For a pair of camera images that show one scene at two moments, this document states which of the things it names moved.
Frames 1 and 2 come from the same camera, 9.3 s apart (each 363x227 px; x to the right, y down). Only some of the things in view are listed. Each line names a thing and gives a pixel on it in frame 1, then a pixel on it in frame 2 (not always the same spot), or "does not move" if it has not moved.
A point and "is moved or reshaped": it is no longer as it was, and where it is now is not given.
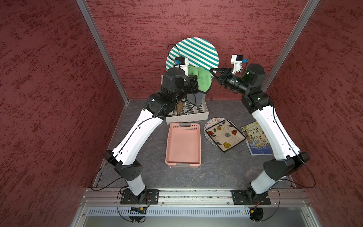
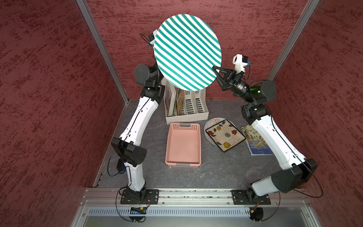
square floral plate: [225, 135] does not move
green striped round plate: [200, 53] is moved or reshaped
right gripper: [225, 74] does not move
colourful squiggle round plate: [212, 123] does not move
